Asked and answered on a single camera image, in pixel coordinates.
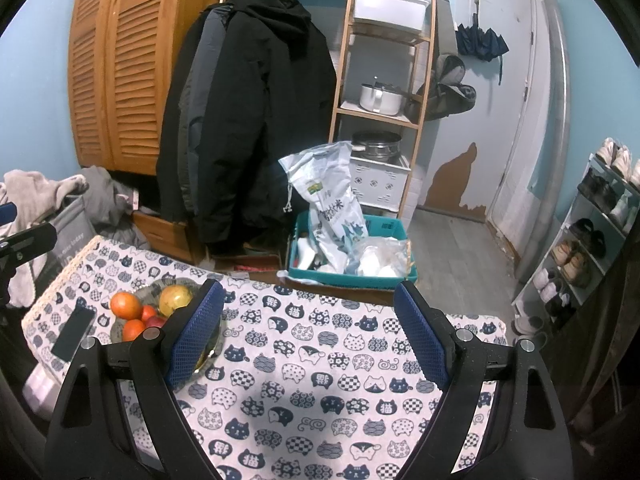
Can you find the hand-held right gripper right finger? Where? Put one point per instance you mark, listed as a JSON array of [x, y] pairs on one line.
[[422, 340]]

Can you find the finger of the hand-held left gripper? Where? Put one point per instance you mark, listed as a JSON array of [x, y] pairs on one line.
[[6, 213], [30, 242]]

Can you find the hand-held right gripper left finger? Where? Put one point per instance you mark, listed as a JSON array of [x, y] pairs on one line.
[[192, 340]]

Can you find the red apple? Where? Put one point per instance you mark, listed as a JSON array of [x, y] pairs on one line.
[[156, 323]]

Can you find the yellow lemon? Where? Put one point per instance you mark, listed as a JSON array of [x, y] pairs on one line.
[[176, 299]]

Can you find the small orange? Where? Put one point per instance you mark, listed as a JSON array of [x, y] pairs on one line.
[[148, 312]]

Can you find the medium orange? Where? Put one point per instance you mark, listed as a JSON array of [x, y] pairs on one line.
[[132, 330]]

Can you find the clear glass plate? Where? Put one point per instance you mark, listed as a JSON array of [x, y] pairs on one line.
[[147, 287]]

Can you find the large orange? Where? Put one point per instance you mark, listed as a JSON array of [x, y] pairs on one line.
[[125, 305]]

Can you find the white cloth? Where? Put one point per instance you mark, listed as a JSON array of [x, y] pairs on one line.
[[25, 190]]

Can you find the grey tote bag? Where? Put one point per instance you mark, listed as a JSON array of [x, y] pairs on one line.
[[70, 235]]

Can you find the grey crumpled clothing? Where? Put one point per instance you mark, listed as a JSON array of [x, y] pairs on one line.
[[110, 200]]

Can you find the teal cardboard box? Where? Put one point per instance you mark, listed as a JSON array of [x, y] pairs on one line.
[[350, 282]]

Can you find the clear plastic bag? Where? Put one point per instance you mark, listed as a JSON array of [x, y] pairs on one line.
[[377, 257]]

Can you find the black smartphone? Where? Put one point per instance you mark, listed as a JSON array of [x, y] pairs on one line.
[[74, 332]]

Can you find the wooden drawer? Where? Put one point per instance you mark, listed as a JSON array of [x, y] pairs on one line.
[[160, 235]]

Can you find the cat print tablecloth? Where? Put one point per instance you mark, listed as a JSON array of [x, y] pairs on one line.
[[310, 360]]

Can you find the white lattice basket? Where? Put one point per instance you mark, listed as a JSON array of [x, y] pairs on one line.
[[377, 182]]

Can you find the group of shoes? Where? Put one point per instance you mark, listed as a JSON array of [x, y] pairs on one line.
[[570, 260]]

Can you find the white rice bag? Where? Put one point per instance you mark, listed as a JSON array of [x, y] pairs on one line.
[[325, 195]]

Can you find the wooden louvered wardrobe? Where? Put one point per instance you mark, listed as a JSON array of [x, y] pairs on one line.
[[125, 60]]

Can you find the steel steamer pot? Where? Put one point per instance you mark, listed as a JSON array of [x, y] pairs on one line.
[[377, 146]]

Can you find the pale shoe rack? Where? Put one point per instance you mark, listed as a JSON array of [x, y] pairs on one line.
[[580, 210]]

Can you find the grey jacket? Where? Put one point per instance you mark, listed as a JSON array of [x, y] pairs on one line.
[[200, 75]]

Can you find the pale blue door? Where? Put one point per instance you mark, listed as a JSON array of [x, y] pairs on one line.
[[495, 110]]

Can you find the black hooded coat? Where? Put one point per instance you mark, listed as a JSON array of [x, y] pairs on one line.
[[265, 110]]

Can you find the metal pipe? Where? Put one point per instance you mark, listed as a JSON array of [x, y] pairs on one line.
[[555, 135]]

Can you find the white cooking pot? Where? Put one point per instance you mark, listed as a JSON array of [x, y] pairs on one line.
[[380, 99]]

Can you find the grey hanging backpack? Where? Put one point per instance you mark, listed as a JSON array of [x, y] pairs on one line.
[[445, 90]]

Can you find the wooden shelf rack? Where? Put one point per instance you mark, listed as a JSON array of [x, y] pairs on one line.
[[340, 85]]

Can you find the dark folded umbrella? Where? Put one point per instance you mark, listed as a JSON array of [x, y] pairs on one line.
[[480, 42]]

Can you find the white storage box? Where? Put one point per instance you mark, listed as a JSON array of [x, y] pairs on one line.
[[387, 7]]

